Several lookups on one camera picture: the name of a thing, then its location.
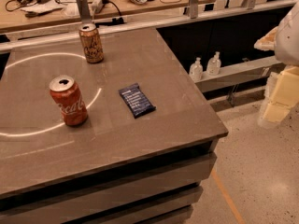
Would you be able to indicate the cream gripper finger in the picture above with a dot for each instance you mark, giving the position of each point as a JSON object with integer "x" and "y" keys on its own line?
{"x": 267, "y": 42}
{"x": 280, "y": 96}

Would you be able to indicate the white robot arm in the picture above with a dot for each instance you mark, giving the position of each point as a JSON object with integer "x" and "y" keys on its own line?
{"x": 287, "y": 39}

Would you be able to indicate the orange LaCroix can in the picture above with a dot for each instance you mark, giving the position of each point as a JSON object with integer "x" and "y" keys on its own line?
{"x": 91, "y": 43}

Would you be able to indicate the red Coca-Cola can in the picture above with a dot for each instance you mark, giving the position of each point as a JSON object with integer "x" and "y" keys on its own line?
{"x": 66, "y": 93}

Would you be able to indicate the right clear sanitizer bottle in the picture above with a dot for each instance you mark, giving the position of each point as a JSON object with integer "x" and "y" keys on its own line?
{"x": 214, "y": 64}

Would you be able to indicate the clear sanitizer bottle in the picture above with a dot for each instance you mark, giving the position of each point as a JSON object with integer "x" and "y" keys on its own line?
{"x": 196, "y": 70}
{"x": 214, "y": 64}

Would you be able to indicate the left clear sanitizer bottle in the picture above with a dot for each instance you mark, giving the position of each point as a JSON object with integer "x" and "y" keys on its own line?
{"x": 196, "y": 70}

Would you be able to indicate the dark blue snack bar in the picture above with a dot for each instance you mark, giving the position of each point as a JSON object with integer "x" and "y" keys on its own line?
{"x": 136, "y": 100}

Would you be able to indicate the grey table with drawers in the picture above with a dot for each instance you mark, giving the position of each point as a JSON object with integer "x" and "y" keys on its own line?
{"x": 112, "y": 168}

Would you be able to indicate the aluminium frame rail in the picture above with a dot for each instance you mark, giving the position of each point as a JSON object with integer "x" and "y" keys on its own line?
{"x": 62, "y": 33}

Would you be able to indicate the grey metal upright bracket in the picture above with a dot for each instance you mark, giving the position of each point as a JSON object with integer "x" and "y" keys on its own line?
{"x": 84, "y": 11}

